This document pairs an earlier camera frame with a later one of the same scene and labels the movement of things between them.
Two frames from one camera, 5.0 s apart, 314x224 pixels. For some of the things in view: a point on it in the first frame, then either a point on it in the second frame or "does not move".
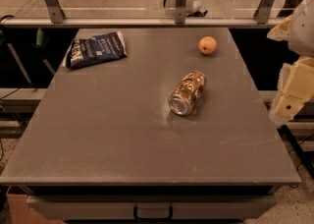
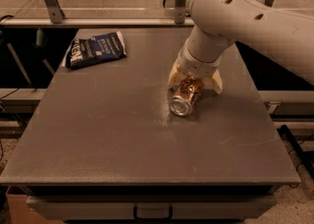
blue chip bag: [94, 50] does not move
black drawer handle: [135, 215] does not move
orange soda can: [183, 99] does not move
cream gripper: [302, 30] -> [200, 67]
